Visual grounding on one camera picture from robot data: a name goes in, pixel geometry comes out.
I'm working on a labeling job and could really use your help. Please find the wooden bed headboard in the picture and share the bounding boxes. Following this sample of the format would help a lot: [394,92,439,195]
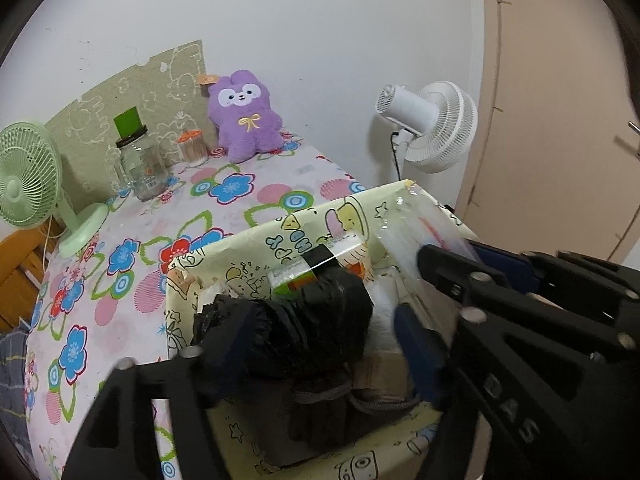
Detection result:
[0,227,63,333]

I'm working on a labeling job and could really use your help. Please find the white cotton pad pack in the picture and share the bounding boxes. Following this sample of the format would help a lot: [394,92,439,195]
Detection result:
[367,270,416,356]

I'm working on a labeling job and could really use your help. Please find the beige door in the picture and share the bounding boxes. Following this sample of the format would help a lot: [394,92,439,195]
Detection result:
[452,0,640,271]

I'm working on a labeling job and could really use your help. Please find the beige cloth pack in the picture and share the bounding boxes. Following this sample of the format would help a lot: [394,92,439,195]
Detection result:
[352,350,411,401]

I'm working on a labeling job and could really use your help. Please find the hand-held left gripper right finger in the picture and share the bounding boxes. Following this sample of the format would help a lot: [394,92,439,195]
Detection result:
[392,304,453,408]

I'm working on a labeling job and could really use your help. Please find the yellow cartoon tissue pack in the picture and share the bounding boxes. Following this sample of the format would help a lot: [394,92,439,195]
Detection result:
[266,232,372,301]

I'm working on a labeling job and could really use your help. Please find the cotton swab jar orange lid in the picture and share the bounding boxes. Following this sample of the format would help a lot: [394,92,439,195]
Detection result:
[177,130,208,168]

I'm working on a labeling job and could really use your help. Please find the purple plush bunny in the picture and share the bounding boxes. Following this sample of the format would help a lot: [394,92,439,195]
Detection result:
[196,70,286,164]

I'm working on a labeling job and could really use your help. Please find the green patterned board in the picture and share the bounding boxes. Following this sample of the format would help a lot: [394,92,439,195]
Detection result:
[44,39,218,196]

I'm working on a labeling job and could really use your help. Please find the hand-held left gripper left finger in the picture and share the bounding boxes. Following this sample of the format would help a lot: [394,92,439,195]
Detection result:
[62,305,261,480]

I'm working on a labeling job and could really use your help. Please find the black plastic bag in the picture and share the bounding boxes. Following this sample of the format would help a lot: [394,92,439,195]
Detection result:
[191,267,375,401]

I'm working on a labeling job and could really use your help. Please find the green desk fan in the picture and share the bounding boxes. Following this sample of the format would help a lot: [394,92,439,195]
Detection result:
[0,121,109,259]

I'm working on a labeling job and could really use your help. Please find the glass jar with green lid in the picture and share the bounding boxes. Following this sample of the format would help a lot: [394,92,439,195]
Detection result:
[106,106,169,202]

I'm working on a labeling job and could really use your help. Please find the yellow cartoon printed box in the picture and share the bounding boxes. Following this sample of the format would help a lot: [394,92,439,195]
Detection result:
[164,179,481,480]

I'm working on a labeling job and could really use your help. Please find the dark grey socks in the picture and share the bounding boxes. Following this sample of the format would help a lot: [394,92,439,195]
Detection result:
[287,370,421,456]

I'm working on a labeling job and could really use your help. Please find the grey plaid pillow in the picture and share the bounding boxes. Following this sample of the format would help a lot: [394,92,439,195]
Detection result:
[0,327,36,466]

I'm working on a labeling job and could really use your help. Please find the white standing fan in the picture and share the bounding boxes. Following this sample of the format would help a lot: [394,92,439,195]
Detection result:
[375,81,479,174]

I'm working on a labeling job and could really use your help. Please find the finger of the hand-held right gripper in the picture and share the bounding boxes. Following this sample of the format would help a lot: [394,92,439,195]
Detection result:
[470,242,640,302]
[417,245,507,312]

